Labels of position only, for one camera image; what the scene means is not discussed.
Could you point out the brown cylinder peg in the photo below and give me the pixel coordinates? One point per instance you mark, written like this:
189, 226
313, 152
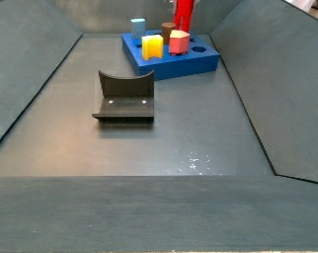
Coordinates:
166, 28

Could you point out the red two-legged peg block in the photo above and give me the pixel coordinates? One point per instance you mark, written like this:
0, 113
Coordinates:
183, 9

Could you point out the blue shape-sorter board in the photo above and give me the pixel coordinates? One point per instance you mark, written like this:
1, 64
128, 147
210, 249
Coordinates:
199, 60

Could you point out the yellow notched block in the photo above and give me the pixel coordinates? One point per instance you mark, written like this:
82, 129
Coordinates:
152, 47

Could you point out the black curved stand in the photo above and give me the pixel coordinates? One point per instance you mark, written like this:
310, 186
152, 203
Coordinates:
128, 97

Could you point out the light blue rectangular block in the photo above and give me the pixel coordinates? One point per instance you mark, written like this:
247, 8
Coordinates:
139, 28

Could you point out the pink pentagon block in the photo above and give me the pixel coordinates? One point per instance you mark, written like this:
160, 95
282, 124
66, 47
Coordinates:
179, 41

